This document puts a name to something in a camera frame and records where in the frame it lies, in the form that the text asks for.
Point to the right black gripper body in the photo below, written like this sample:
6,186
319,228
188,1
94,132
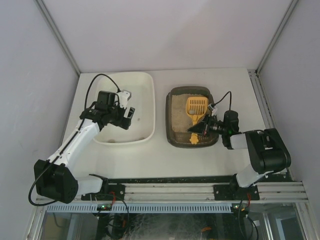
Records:
206,125

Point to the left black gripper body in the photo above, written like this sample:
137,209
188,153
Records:
127,118

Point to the yellow litter scoop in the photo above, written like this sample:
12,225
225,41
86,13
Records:
199,104

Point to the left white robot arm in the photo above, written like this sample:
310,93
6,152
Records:
54,178

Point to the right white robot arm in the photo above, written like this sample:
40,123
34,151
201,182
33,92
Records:
266,149

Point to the dark grey litter box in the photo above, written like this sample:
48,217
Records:
177,122

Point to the white plastic tub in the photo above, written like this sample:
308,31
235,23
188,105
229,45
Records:
142,128

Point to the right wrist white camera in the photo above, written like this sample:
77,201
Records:
213,109

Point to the wrist white camera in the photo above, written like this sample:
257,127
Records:
123,98
213,109

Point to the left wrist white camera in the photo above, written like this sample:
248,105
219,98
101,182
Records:
123,98

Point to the aluminium frame post right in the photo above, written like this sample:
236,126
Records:
277,34

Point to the aluminium frame post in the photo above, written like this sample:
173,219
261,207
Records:
44,11
277,34

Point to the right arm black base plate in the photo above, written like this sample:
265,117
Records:
233,192

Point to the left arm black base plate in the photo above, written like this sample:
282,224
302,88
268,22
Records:
109,191

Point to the grey slotted cable duct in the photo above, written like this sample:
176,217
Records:
140,208

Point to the aluminium mounting rail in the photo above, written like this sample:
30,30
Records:
269,192

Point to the aluminium frame post left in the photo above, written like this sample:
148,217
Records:
44,11

